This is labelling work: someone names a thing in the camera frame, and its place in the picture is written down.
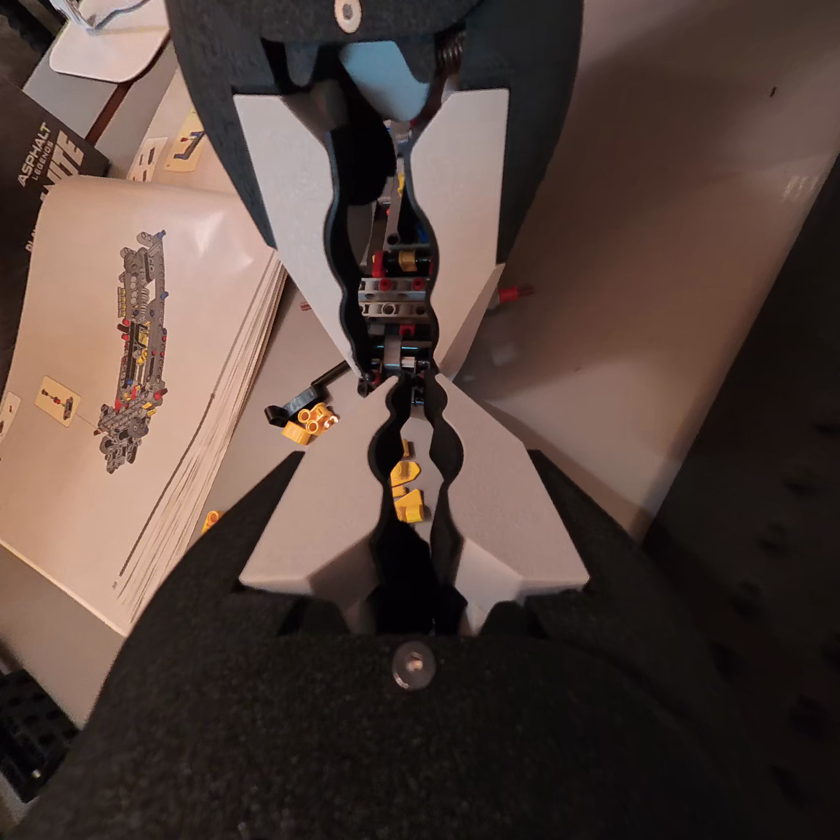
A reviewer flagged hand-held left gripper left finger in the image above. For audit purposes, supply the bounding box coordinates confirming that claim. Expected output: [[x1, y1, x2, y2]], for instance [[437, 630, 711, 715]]
[[239, 375, 403, 634]]

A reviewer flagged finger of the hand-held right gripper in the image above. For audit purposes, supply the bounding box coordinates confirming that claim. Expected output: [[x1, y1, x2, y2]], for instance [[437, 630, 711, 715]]
[[408, 87, 513, 376], [233, 92, 366, 379]]

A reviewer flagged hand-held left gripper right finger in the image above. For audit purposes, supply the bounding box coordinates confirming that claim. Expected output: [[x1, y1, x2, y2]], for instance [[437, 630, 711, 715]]
[[423, 374, 589, 634]]

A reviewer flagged long lego chassis assembly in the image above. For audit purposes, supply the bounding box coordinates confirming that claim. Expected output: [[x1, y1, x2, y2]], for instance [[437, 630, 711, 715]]
[[298, 118, 536, 403]]

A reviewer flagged pile of yellow lego pieces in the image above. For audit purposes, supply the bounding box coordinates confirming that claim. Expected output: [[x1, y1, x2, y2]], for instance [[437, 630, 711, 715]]
[[202, 403, 431, 536]]

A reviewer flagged black lego crank piece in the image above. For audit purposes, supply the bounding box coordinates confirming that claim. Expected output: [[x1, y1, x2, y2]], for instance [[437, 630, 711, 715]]
[[264, 361, 350, 426]]

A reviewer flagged lego box with yellow car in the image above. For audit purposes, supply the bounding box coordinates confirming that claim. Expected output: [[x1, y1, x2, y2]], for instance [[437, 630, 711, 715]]
[[0, 79, 111, 408]]

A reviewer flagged thick open lego instruction booklet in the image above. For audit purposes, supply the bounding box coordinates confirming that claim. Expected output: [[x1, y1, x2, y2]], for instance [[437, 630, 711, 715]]
[[0, 176, 287, 636]]

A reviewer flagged pile of black lego beams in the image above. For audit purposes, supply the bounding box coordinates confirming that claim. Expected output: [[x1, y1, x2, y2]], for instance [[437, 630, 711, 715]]
[[0, 669, 81, 805]]

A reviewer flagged black perforated panel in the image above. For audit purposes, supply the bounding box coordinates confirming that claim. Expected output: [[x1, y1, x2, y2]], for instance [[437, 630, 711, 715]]
[[643, 151, 840, 840]]

